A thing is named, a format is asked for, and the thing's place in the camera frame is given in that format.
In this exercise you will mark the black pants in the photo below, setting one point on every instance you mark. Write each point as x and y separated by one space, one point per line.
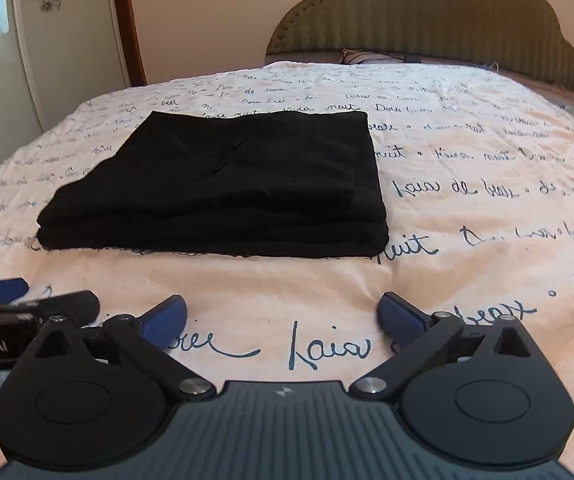
227 185

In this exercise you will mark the striped pillow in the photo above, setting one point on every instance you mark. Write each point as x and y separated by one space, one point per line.
367 56

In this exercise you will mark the brown wooden trim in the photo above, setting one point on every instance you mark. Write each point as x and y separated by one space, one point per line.
129 20

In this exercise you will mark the green upholstered headboard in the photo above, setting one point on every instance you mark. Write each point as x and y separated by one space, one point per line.
417 15

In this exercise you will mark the cream floral-printed wardrobe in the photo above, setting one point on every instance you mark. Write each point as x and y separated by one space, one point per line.
42 50

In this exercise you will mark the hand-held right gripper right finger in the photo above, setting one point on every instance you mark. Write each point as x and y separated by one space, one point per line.
399 315

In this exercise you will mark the white script-printed bedspread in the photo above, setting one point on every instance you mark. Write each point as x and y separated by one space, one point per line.
467 160

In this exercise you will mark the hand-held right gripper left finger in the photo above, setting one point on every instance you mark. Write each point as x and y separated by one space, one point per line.
164 317

